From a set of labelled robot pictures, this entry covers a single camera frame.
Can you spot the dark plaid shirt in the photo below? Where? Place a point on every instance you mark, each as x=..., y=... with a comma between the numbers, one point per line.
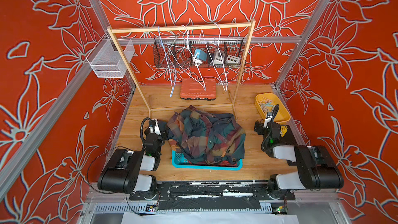
x=207, y=139

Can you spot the white wire hanger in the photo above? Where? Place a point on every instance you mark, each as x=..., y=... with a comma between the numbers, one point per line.
x=191, y=53

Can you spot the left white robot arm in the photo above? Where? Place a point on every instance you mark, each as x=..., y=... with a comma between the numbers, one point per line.
x=122, y=173

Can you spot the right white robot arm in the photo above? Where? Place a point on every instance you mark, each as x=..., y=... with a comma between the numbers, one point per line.
x=315, y=167

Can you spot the clothespins in yellow tray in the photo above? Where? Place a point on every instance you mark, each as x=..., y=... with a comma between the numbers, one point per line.
x=266, y=105

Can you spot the red tool case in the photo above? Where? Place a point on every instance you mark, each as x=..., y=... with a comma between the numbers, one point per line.
x=191, y=90

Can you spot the white button box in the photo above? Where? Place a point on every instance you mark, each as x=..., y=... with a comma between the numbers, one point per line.
x=233, y=60

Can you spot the teal plastic basket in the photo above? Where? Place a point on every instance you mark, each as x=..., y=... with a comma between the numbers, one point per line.
x=179, y=161

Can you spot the yellow plastic tray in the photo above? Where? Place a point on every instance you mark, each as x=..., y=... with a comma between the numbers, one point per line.
x=283, y=116

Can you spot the wooden clothes rack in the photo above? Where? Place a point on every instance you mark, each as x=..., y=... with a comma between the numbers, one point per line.
x=113, y=32

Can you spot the black box with label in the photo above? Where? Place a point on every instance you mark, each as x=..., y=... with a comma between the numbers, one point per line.
x=286, y=135

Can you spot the teal box with cable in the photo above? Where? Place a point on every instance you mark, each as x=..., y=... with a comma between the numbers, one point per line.
x=200, y=56

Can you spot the white switch box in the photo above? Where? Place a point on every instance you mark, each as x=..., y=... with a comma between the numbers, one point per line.
x=217, y=58

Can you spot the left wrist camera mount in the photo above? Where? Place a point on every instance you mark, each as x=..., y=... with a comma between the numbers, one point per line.
x=154, y=127

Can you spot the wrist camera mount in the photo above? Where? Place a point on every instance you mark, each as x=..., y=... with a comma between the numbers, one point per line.
x=154, y=127
x=269, y=118

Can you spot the black wire basket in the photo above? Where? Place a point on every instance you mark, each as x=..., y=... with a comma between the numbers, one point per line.
x=182, y=57

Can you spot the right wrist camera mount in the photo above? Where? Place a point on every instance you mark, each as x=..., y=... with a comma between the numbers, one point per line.
x=269, y=118

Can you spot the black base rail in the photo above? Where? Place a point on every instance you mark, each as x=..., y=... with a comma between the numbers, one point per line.
x=195, y=196

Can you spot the white wire basket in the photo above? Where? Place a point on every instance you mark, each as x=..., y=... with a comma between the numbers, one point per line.
x=106, y=62

